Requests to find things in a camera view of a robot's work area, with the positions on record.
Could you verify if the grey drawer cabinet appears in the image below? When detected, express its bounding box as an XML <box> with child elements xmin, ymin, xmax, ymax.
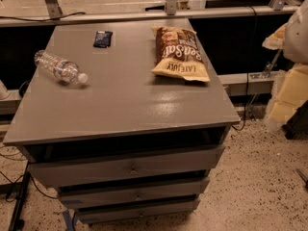
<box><xmin>2</xmin><ymin>18</ymin><xmax>242</xmax><ymax>225</ymax></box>

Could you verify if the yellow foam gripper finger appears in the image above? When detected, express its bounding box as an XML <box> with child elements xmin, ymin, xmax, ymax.
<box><xmin>262</xmin><ymin>24</ymin><xmax>287</xmax><ymax>50</ymax></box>

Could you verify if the top grey drawer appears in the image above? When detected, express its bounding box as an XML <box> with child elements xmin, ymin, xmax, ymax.
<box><xmin>29</xmin><ymin>145</ymin><xmax>224</xmax><ymax>188</ymax></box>

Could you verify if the yellow foam padding block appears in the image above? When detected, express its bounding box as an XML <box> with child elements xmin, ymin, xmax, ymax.
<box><xmin>264</xmin><ymin>63</ymin><xmax>308</xmax><ymax>131</ymax></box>

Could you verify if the black floor stand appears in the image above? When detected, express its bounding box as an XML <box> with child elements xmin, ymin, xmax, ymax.
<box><xmin>8</xmin><ymin>171</ymin><xmax>30</xmax><ymax>231</ymax></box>

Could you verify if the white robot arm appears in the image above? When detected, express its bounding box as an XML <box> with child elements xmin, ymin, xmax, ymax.
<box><xmin>262</xmin><ymin>0</ymin><xmax>308</xmax><ymax>64</ymax></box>

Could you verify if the clear plastic water bottle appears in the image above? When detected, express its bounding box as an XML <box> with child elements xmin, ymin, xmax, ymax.
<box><xmin>34</xmin><ymin>50</ymin><xmax>89</xmax><ymax>85</ymax></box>

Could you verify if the grey drawer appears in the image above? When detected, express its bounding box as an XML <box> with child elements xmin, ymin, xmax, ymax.
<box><xmin>59</xmin><ymin>177</ymin><xmax>209</xmax><ymax>209</ymax></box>
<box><xmin>76</xmin><ymin>195</ymin><xmax>200</xmax><ymax>223</ymax></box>
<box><xmin>29</xmin><ymin>145</ymin><xmax>224</xmax><ymax>188</ymax></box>

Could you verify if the middle grey drawer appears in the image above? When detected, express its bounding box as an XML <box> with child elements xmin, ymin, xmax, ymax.
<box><xmin>59</xmin><ymin>177</ymin><xmax>209</xmax><ymax>209</ymax></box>

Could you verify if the black hanging cable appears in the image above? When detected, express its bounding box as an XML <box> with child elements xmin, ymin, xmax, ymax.
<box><xmin>231</xmin><ymin>6</ymin><xmax>259</xmax><ymax>132</ymax></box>

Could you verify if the black cable on rail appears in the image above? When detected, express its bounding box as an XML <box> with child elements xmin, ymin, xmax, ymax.
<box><xmin>0</xmin><ymin>11</ymin><xmax>87</xmax><ymax>23</ymax></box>

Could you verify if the dark blue snack packet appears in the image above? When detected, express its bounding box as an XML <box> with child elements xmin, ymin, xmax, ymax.
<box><xmin>93</xmin><ymin>31</ymin><xmax>113</xmax><ymax>48</ymax></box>

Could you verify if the grey metal frame rail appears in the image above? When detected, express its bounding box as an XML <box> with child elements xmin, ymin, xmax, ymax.
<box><xmin>0</xmin><ymin>5</ymin><xmax>298</xmax><ymax>27</ymax></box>

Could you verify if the brown sea salt chip bag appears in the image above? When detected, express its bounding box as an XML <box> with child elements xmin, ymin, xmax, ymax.
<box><xmin>151</xmin><ymin>26</ymin><xmax>210</xmax><ymax>83</ymax></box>

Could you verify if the bottom grey drawer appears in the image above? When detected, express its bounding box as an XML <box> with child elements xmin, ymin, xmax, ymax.
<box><xmin>76</xmin><ymin>195</ymin><xmax>200</xmax><ymax>223</ymax></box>

